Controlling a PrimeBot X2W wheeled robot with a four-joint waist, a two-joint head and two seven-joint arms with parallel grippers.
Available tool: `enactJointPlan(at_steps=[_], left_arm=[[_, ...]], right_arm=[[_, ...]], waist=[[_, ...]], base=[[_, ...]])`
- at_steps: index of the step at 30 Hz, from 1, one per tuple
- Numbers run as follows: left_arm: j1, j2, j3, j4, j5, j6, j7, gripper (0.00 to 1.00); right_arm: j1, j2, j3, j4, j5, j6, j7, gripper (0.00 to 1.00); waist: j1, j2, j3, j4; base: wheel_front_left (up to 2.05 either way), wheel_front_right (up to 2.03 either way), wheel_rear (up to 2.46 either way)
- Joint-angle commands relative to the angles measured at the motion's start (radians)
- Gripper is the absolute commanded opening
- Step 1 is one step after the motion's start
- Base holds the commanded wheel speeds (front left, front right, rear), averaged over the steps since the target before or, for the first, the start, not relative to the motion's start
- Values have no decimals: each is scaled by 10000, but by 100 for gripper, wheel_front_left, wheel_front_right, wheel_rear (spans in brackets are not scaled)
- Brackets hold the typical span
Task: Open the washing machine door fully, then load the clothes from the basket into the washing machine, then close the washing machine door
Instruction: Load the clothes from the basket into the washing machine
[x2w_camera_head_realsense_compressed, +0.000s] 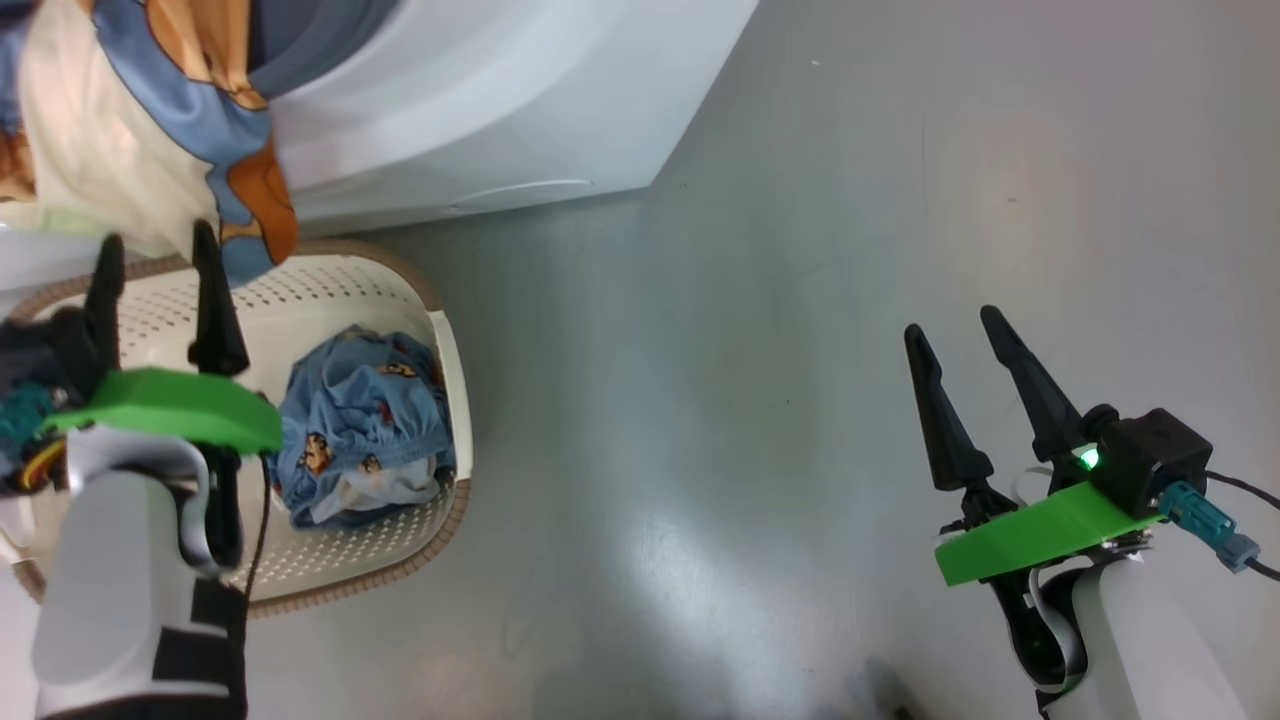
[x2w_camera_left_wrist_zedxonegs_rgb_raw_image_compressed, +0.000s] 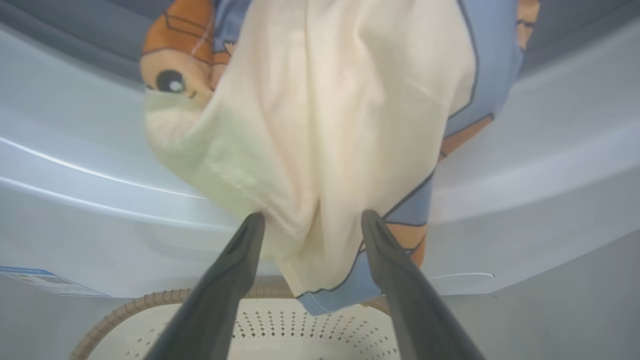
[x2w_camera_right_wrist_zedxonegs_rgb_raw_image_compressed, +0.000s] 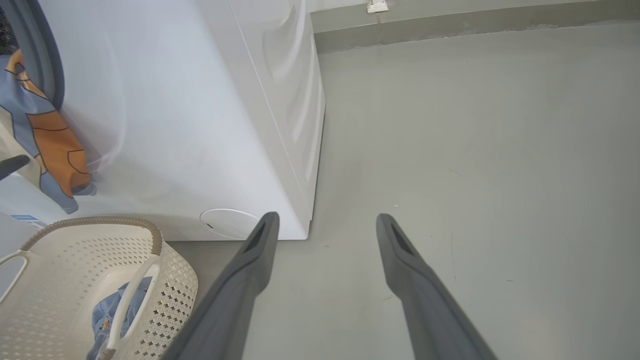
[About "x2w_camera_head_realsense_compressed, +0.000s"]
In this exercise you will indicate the grey rubber door gasket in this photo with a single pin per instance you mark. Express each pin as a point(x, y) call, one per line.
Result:
point(320, 40)

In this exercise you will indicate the orange blue cream printed garment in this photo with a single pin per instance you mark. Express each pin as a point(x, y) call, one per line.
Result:
point(120, 120)

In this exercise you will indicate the round white filter cover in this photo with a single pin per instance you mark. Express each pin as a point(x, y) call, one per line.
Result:
point(520, 192)

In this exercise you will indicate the cream perforated laundry basket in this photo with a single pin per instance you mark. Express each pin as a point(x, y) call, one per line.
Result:
point(350, 290)

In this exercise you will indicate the blue printed shorts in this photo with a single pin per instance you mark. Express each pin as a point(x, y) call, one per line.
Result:
point(360, 420)

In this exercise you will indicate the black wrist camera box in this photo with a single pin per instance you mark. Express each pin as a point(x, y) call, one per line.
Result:
point(40, 350)
point(1155, 455)

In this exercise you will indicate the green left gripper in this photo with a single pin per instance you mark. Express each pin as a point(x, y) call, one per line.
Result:
point(170, 405)

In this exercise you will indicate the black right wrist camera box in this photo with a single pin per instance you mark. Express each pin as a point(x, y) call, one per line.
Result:
point(1155, 455)

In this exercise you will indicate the white front-load washing machine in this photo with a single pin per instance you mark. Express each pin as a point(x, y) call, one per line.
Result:
point(500, 100)

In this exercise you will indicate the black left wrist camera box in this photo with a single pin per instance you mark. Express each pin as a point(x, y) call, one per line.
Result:
point(40, 350)

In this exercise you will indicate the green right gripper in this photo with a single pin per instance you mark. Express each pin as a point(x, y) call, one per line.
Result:
point(1040, 535)

